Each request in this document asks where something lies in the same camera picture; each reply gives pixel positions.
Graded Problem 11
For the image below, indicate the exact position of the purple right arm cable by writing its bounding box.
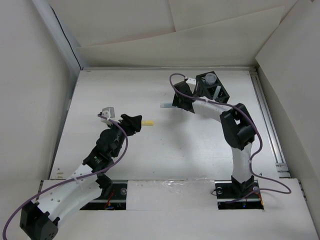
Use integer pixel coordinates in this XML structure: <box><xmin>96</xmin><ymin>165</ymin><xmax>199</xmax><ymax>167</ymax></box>
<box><xmin>169</xmin><ymin>72</ymin><xmax>293</xmax><ymax>203</ymax></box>

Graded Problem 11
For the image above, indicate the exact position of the yellow highlighter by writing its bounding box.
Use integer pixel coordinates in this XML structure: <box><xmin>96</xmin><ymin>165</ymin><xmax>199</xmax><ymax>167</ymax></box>
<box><xmin>141</xmin><ymin>120</ymin><xmax>154</xmax><ymax>126</ymax></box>

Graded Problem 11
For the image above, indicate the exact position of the aluminium rail right edge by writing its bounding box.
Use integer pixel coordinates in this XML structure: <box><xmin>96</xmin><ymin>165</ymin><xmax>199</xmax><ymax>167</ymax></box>
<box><xmin>249</xmin><ymin>67</ymin><xmax>291</xmax><ymax>179</ymax></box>

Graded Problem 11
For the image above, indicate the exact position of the blue highlighter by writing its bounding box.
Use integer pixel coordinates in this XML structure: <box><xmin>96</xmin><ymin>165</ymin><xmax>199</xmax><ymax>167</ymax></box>
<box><xmin>160</xmin><ymin>102</ymin><xmax>174</xmax><ymax>109</ymax></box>

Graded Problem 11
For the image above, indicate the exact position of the green highlighter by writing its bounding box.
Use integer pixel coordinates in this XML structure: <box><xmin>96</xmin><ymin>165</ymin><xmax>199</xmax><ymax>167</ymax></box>
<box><xmin>212</xmin><ymin>85</ymin><xmax>221</xmax><ymax>100</ymax></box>

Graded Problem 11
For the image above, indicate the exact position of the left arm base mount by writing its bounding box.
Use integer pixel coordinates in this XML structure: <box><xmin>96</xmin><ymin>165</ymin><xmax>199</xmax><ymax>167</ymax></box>
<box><xmin>80</xmin><ymin>173</ymin><xmax>128</xmax><ymax>211</ymax></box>

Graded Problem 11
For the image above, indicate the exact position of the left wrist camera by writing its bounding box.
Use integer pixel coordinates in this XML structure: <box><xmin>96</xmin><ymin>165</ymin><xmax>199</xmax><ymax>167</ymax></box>
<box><xmin>98</xmin><ymin>106</ymin><xmax>116</xmax><ymax>124</ymax></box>

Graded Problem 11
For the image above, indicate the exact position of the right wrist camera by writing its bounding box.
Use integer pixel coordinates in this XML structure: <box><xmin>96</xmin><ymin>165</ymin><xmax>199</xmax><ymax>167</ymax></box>
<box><xmin>185</xmin><ymin>77</ymin><xmax>197</xmax><ymax>85</ymax></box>

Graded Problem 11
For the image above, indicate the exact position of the black two-slot organizer box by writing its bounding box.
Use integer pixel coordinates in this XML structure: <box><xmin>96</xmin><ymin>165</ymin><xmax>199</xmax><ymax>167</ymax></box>
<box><xmin>193</xmin><ymin>71</ymin><xmax>230</xmax><ymax>103</ymax></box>

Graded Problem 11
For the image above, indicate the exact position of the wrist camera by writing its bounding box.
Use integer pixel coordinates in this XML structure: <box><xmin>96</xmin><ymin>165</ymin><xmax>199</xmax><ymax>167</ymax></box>
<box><xmin>98</xmin><ymin>106</ymin><xmax>116</xmax><ymax>124</ymax></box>
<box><xmin>185</xmin><ymin>77</ymin><xmax>197</xmax><ymax>85</ymax></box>

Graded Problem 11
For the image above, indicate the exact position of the clear jar of paper clips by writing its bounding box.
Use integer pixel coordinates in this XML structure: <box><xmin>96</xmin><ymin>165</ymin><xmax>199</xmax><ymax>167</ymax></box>
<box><xmin>204</xmin><ymin>72</ymin><xmax>217</xmax><ymax>85</ymax></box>

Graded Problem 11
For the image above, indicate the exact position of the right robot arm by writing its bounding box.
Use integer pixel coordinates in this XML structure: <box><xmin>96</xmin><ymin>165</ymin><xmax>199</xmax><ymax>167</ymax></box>
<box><xmin>171</xmin><ymin>81</ymin><xmax>256</xmax><ymax>198</ymax></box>

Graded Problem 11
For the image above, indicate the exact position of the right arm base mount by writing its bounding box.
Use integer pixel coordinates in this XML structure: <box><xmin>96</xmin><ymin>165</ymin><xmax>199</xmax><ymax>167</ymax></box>
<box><xmin>211</xmin><ymin>180</ymin><xmax>264</xmax><ymax>210</ymax></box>

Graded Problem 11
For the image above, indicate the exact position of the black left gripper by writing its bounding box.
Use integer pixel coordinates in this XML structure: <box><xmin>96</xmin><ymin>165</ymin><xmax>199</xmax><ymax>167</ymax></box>
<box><xmin>106</xmin><ymin>114</ymin><xmax>141</xmax><ymax>158</ymax></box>

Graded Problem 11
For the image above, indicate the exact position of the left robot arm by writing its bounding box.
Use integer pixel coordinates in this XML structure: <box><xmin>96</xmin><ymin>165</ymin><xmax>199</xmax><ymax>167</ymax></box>
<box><xmin>19</xmin><ymin>111</ymin><xmax>142</xmax><ymax>240</ymax></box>

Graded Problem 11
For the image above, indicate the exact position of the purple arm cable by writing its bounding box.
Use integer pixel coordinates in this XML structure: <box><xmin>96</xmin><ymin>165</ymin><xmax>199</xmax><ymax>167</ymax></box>
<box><xmin>169</xmin><ymin>72</ymin><xmax>293</xmax><ymax>203</ymax></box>
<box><xmin>2</xmin><ymin>113</ymin><xmax>130</xmax><ymax>240</ymax></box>

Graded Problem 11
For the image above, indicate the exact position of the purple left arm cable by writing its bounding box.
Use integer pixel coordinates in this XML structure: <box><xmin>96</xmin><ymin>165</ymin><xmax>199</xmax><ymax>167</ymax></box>
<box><xmin>2</xmin><ymin>113</ymin><xmax>130</xmax><ymax>240</ymax></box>

